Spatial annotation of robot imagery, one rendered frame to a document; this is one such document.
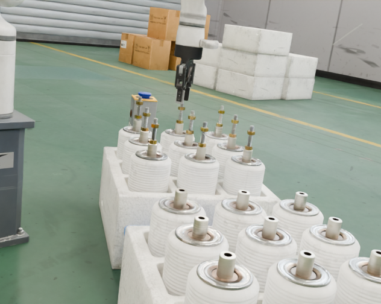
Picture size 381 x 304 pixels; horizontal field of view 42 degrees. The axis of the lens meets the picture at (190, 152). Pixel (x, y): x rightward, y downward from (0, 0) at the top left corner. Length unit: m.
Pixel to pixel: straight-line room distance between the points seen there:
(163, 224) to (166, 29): 4.34
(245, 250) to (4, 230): 0.65
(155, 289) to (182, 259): 0.06
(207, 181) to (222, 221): 0.28
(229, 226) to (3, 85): 0.59
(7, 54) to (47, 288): 0.50
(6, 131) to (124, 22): 6.11
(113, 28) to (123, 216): 6.10
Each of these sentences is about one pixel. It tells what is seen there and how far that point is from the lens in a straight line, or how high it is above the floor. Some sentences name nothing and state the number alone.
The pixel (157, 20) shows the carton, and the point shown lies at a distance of 5.24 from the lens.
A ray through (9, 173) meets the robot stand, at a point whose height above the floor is 0.18.
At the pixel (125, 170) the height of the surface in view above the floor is 0.18.
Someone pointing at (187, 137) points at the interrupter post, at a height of 0.27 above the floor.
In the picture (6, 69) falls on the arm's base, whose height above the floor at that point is 0.41.
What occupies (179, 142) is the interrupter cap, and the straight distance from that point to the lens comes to 1.31.
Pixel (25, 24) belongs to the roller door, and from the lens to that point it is 6.56.
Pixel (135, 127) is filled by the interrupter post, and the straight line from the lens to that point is 1.38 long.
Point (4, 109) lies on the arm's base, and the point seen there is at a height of 0.32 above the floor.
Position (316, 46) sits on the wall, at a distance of 7.21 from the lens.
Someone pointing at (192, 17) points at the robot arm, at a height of 0.57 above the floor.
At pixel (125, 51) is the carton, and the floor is 0.12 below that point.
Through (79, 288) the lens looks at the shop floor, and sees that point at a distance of 1.11.
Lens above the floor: 0.58
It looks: 15 degrees down
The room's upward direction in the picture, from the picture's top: 8 degrees clockwise
